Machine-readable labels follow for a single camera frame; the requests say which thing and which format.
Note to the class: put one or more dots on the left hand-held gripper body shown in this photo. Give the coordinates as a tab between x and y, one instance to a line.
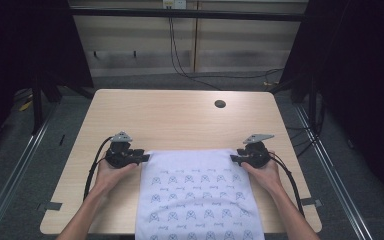
120	155

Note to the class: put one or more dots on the person's left hand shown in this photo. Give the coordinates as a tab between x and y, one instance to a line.
108	178

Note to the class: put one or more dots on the black horizontal frame bar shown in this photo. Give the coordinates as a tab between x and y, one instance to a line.
213	14

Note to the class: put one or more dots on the person's right hand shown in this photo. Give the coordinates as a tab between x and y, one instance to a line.
266	176

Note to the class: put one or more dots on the grey tape strip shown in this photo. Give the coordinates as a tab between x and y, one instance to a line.
312	202
50	206

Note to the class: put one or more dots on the black metal stand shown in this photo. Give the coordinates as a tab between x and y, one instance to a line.
37	106

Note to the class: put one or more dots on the metal floor rail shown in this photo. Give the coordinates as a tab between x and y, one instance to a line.
11	186
338	186

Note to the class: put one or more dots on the yellow object on floor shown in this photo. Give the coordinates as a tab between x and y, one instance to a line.
25	106

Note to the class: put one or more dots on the pale lilac towel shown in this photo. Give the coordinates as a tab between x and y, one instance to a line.
196	186

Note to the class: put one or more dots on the white wall socket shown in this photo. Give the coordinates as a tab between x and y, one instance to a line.
179	4

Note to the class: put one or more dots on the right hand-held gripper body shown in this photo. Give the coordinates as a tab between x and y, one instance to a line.
258	155

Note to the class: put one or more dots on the black curtain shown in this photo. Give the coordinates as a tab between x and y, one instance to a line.
363	66
13	50

